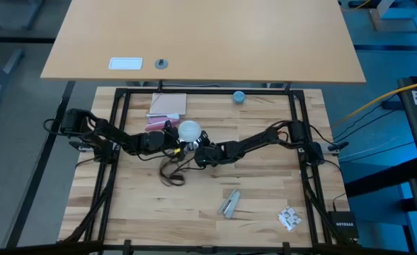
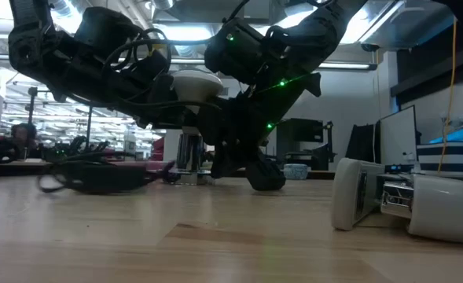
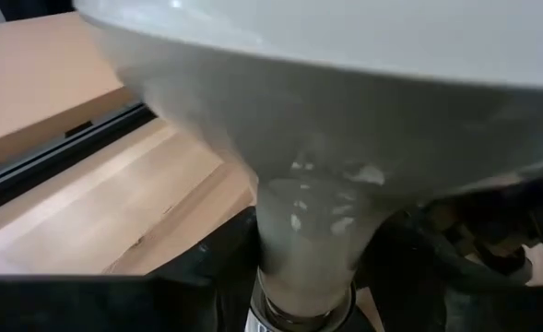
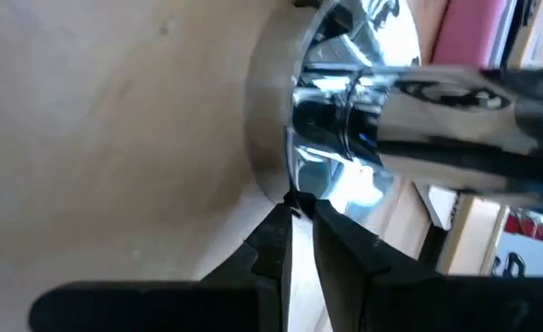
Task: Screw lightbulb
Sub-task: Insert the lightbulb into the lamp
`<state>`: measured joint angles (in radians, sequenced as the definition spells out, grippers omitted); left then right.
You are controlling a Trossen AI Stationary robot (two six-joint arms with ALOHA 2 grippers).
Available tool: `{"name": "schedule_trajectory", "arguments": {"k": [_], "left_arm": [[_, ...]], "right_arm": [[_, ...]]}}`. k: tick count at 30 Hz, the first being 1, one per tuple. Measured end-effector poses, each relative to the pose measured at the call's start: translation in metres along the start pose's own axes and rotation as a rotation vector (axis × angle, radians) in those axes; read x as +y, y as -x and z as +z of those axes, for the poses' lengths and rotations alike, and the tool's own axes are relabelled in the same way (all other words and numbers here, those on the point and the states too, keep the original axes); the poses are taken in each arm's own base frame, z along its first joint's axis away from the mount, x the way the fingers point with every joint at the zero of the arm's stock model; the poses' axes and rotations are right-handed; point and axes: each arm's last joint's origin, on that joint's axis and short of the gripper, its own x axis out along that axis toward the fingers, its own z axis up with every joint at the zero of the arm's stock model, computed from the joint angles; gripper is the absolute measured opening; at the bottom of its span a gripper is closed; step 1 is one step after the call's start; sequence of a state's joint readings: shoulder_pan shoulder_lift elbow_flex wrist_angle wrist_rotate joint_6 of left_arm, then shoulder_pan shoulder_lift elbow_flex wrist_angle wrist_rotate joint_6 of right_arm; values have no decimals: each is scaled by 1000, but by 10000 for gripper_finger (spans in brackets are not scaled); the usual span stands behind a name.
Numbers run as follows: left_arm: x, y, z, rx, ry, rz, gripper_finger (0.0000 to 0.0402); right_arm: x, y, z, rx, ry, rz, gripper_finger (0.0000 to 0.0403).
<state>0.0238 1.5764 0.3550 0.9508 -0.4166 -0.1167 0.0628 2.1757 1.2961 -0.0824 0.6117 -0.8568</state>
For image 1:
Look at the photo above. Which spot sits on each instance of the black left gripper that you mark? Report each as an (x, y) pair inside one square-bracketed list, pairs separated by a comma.
[(165, 143)]

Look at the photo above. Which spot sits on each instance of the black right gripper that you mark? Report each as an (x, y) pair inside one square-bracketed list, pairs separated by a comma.
[(211, 156)]

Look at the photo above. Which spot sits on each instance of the white flood lightbulb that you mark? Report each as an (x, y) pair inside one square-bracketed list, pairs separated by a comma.
[(189, 130)]

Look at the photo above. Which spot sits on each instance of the chrome lamp base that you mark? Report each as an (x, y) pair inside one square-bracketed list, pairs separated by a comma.
[(192, 146)]

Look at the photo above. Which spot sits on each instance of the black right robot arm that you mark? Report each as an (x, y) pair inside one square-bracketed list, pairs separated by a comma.
[(264, 138)]

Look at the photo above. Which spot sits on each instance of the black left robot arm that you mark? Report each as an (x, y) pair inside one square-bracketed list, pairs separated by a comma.
[(116, 134)]

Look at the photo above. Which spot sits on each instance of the blue patterned cup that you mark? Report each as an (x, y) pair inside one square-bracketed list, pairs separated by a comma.
[(239, 97)]

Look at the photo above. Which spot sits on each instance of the white rectangular tray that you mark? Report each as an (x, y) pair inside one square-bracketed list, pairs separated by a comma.
[(125, 63)]

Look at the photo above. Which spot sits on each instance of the beige wooden desk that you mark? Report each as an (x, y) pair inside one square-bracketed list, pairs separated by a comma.
[(208, 39)]

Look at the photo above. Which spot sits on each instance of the clear printed plastic packet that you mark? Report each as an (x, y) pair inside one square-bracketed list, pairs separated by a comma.
[(289, 219)]

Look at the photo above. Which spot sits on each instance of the grey desk leg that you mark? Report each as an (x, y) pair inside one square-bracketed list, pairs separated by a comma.
[(3, 71)]

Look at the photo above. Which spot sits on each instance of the black power adapter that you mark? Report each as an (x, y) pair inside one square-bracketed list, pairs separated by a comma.
[(392, 105)]

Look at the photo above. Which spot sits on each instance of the black side desk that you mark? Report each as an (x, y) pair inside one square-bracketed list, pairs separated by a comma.
[(411, 120)]

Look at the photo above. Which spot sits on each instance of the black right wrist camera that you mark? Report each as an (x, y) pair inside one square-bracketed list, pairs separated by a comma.
[(205, 137)]

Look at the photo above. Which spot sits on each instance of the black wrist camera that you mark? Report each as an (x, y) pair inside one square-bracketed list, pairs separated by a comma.
[(180, 153), (205, 137)]

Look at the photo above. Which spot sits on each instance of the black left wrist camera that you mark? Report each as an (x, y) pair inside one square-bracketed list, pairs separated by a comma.
[(180, 153)]

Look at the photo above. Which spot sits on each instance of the black aluminium table frame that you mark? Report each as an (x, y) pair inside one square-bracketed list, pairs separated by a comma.
[(211, 91)]

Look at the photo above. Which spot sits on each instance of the black Netgear network switch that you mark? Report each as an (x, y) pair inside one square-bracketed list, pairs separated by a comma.
[(343, 225)]

